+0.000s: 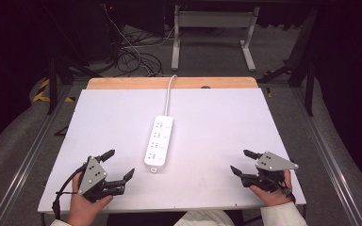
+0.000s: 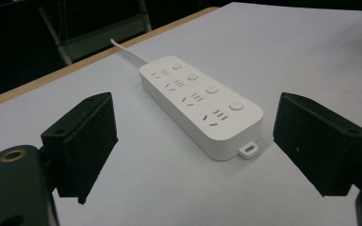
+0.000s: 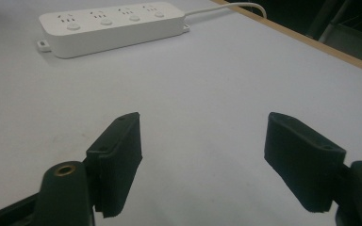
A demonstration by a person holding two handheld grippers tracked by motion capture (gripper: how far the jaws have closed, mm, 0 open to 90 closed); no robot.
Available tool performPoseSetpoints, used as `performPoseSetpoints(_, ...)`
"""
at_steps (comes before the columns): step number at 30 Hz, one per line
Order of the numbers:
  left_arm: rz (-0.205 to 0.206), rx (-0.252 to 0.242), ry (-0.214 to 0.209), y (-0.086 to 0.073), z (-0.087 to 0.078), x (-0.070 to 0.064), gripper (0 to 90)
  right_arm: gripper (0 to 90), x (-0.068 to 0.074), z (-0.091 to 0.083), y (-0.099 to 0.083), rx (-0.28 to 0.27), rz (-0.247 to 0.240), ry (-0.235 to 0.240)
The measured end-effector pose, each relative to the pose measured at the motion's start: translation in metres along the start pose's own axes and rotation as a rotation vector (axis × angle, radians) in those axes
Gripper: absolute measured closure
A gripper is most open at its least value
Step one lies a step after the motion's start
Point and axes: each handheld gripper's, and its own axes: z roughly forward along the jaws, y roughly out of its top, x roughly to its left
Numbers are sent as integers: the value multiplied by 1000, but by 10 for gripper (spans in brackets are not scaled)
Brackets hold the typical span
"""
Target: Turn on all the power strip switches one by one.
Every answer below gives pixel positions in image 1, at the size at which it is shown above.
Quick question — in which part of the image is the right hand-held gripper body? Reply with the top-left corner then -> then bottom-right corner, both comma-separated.
239,151 -> 300,194

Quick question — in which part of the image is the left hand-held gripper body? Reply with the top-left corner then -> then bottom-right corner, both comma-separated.
77,155 -> 127,203

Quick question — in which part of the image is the person's right hand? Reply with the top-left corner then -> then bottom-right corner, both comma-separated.
248,169 -> 296,207

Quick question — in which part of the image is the person's left hand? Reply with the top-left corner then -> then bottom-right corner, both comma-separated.
66,171 -> 114,226

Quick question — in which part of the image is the white power strip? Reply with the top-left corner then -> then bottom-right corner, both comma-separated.
143,114 -> 174,174

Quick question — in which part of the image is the person's right white sleeve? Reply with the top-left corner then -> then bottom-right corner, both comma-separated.
259,201 -> 309,226

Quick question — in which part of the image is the person's white sleeve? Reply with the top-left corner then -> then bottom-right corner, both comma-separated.
259,201 -> 309,226
49,218 -> 72,226

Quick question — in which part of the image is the person's light lap clothing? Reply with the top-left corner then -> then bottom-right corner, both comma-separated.
173,210 -> 236,226

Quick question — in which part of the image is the white board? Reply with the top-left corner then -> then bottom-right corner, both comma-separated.
37,88 -> 307,215

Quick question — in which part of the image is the person's left white sleeve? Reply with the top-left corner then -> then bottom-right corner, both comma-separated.
49,218 -> 72,226

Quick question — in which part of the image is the wooden table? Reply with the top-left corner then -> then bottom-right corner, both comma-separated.
86,76 -> 259,90

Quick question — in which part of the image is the yellow black hazard tape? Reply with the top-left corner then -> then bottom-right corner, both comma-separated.
32,78 -> 75,104

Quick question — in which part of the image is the black metal stand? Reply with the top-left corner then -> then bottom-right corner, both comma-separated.
257,8 -> 320,117
41,3 -> 103,116

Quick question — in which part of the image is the dark equipment cabinet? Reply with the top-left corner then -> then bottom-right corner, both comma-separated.
51,2 -> 124,64

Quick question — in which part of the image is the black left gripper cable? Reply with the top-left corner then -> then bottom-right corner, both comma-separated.
52,163 -> 88,220

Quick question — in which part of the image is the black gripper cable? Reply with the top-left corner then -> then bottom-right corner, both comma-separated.
52,163 -> 88,220
276,178 -> 297,203

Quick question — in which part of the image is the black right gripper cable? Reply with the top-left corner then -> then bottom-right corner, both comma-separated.
276,178 -> 297,203

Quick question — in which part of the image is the metal floor rail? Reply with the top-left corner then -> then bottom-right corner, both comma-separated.
290,86 -> 362,226
0,86 -> 74,226

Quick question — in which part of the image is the white power strip cable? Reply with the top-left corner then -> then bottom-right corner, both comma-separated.
164,74 -> 178,117

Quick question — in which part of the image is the tangle of floor cables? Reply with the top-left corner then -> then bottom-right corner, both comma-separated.
102,3 -> 183,78

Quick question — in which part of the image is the white metal table frame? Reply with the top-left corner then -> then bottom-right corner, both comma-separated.
170,4 -> 261,73

